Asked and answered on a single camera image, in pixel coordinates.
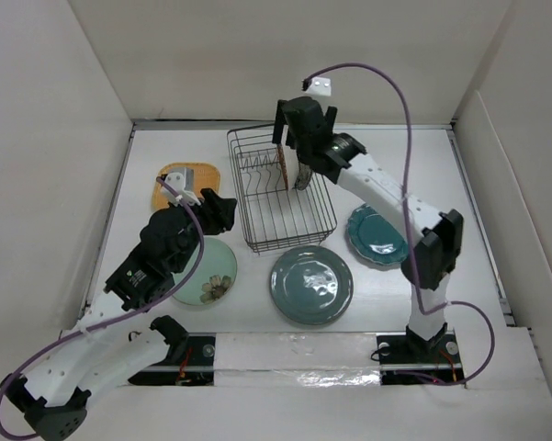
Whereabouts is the grey-blue round plate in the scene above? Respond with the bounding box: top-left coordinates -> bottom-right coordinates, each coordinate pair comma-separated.
269,245 -> 354,326

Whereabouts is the blue floral white plate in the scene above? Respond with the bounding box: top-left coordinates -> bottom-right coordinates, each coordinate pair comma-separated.
293,157 -> 313,191

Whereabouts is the orange woven plate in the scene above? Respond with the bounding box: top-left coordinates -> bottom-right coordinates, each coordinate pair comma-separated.
152,162 -> 220,211

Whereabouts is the wire dish rack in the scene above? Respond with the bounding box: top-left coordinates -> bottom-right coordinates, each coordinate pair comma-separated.
227,124 -> 337,254

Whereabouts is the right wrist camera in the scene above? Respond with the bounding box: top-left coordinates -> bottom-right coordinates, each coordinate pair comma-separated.
302,76 -> 332,97

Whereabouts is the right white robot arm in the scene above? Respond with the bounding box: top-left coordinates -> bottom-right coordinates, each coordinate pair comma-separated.
273,96 -> 464,361

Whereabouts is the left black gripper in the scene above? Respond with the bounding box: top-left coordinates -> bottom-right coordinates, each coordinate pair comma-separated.
170,188 -> 235,273

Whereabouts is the teal scalloped plate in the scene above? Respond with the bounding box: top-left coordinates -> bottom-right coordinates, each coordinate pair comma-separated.
345,204 -> 408,266

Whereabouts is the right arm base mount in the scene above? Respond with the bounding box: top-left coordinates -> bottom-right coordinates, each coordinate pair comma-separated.
370,333 -> 464,385

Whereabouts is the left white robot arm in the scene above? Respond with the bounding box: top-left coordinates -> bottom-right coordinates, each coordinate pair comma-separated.
0,188 -> 237,440

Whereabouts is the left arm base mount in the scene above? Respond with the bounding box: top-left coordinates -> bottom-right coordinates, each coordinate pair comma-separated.
128,315 -> 217,387

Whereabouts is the orange rimmed petal plate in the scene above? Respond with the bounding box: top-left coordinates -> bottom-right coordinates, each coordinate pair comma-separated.
276,144 -> 289,190

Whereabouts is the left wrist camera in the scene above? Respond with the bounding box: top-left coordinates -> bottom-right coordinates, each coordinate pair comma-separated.
161,167 -> 201,206

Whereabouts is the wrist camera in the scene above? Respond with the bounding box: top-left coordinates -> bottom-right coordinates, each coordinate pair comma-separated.
161,167 -> 201,206
302,76 -> 332,97

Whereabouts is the light green flower plate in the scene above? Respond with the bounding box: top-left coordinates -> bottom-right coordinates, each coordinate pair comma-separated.
173,237 -> 238,306

